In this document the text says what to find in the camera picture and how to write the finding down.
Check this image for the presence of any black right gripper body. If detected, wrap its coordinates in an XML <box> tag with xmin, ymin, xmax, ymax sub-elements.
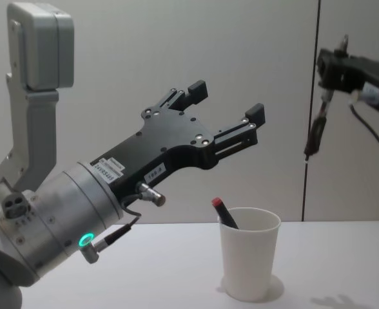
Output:
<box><xmin>339</xmin><ymin>53</ymin><xmax>379</xmax><ymax>118</ymax></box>

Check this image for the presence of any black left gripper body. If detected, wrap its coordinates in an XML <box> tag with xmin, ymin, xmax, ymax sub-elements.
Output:
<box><xmin>90</xmin><ymin>101</ymin><xmax>219</xmax><ymax>207</ymax></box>

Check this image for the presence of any black pen red cap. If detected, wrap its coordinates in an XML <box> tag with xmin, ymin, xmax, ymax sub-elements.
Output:
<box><xmin>211</xmin><ymin>198</ymin><xmax>240</xmax><ymax>230</ymax></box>

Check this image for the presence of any thin dark cable silver plug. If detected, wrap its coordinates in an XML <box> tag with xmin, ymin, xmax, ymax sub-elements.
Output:
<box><xmin>91</xmin><ymin>181</ymin><xmax>168</xmax><ymax>257</ymax></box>

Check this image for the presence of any dark pen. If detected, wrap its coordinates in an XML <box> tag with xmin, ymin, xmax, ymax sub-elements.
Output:
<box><xmin>304</xmin><ymin>34</ymin><xmax>351</xmax><ymax>160</ymax></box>

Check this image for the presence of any white paper cup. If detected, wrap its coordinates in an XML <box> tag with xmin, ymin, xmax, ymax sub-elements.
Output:
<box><xmin>217</xmin><ymin>207</ymin><xmax>281</xmax><ymax>299</ymax></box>

